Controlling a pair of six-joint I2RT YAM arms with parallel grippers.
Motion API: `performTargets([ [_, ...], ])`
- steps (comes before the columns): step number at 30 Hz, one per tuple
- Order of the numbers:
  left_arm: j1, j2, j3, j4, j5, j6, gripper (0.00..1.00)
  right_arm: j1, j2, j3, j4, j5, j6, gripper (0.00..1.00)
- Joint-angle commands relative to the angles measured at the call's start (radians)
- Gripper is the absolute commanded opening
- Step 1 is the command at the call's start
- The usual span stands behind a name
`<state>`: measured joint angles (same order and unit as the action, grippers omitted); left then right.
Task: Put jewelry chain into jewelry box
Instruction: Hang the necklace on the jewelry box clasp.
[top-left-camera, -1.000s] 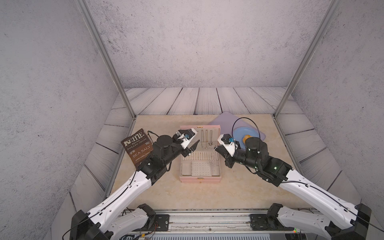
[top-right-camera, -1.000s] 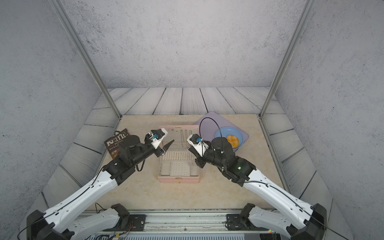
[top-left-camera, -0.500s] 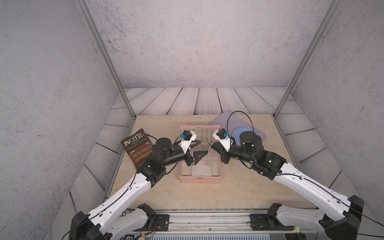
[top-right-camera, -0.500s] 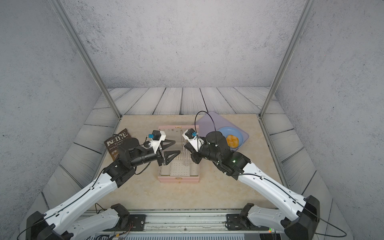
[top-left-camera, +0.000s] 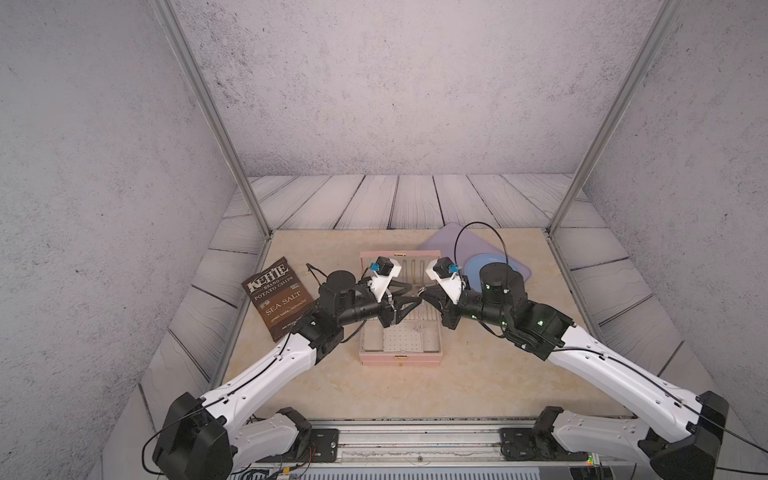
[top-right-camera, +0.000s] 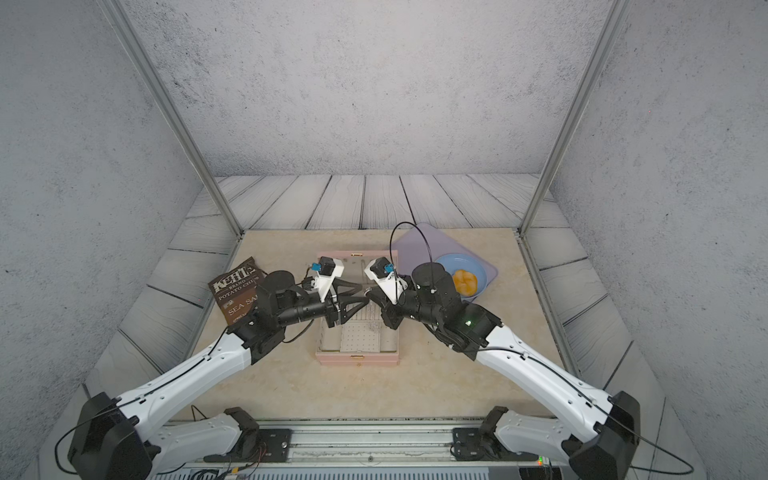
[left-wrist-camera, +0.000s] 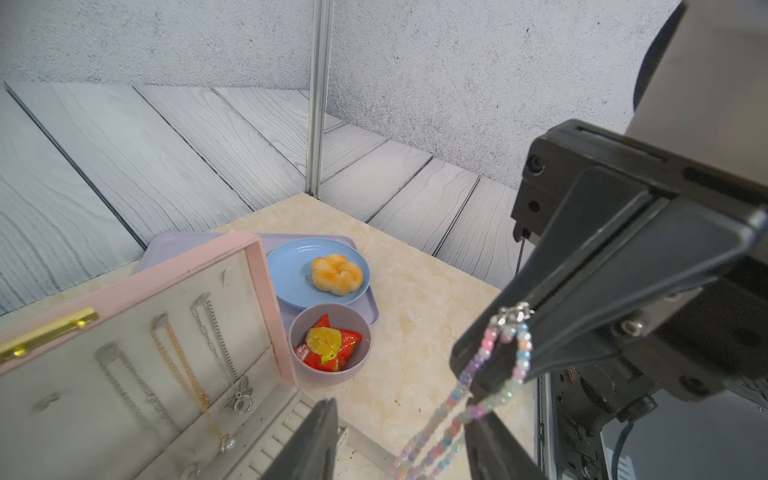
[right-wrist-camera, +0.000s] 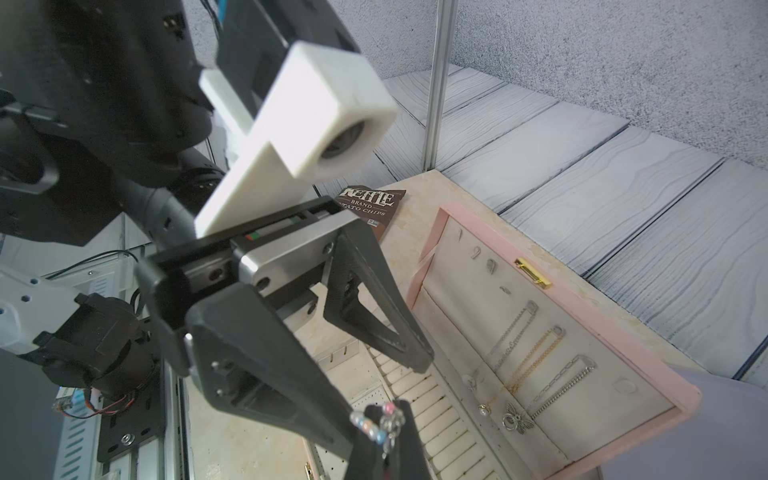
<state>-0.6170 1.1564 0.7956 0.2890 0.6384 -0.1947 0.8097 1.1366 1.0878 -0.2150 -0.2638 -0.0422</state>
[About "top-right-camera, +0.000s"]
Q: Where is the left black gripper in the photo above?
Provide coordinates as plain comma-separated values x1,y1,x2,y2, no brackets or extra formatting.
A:
273,279,368,331

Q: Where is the pink jewelry box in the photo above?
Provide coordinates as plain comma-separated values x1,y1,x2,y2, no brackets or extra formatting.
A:
315,250,400,367

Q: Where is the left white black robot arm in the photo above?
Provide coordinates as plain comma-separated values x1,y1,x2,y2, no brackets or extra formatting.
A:
66,270,369,479

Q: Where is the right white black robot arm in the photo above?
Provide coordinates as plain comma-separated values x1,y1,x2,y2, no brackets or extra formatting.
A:
365,257,646,479

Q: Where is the lavender cutting board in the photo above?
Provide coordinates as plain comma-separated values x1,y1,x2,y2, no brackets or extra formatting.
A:
392,223,498,287

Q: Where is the blue plate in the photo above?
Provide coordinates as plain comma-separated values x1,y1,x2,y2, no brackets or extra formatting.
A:
437,254,488,300

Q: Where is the yellow bread roll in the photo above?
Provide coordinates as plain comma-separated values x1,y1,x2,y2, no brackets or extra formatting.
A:
452,269,479,297

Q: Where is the brown kettle chips bag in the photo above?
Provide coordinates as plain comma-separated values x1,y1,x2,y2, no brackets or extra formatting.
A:
208,257,266,325

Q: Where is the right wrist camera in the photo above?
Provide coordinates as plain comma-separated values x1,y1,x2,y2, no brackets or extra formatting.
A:
364,257,407,305

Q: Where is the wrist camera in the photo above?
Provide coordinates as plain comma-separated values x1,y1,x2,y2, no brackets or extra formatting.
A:
364,257,407,305
310,256,344,302

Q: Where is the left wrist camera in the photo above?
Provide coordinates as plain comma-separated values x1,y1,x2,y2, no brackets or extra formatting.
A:
310,256,344,302

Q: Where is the aluminium mounting rail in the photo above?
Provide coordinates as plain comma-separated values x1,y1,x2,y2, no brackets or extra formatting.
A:
104,419,637,480

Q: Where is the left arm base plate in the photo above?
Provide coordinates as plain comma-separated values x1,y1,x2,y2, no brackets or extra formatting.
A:
203,429,293,464

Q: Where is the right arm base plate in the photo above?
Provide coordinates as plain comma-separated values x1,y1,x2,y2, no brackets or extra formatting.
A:
450,428,539,462

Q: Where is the left metal frame post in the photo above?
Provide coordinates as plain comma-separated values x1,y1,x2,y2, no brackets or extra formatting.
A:
99,0,245,239

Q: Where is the metal frame post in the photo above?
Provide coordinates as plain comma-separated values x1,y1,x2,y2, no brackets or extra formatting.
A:
99,0,245,239
518,0,631,238

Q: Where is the right metal frame post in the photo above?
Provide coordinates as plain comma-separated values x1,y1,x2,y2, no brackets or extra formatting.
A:
518,0,631,238

